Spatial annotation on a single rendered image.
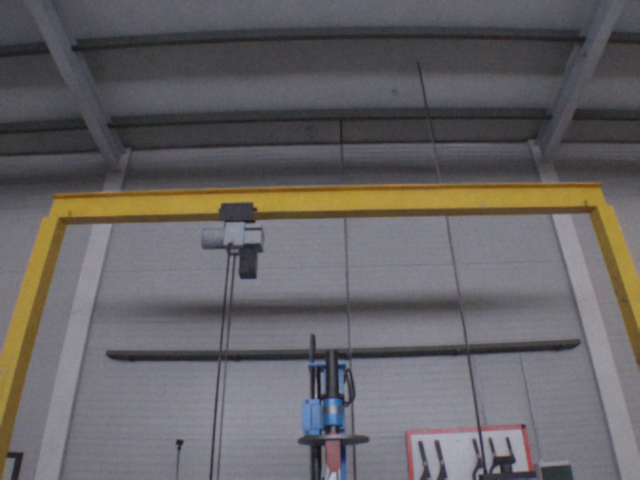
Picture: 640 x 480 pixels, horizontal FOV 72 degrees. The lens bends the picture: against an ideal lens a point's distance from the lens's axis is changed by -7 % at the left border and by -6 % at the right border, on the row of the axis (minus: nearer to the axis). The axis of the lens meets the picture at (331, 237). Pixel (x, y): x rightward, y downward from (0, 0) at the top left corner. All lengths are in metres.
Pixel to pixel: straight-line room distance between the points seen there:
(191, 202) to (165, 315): 2.59
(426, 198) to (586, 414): 3.70
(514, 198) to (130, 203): 3.61
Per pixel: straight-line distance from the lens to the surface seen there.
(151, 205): 4.62
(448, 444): 6.10
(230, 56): 7.05
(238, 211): 4.23
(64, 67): 7.14
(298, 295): 6.47
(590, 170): 8.71
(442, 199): 4.45
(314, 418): 4.28
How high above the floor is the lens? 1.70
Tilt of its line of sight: 30 degrees up
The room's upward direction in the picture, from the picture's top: 1 degrees counter-clockwise
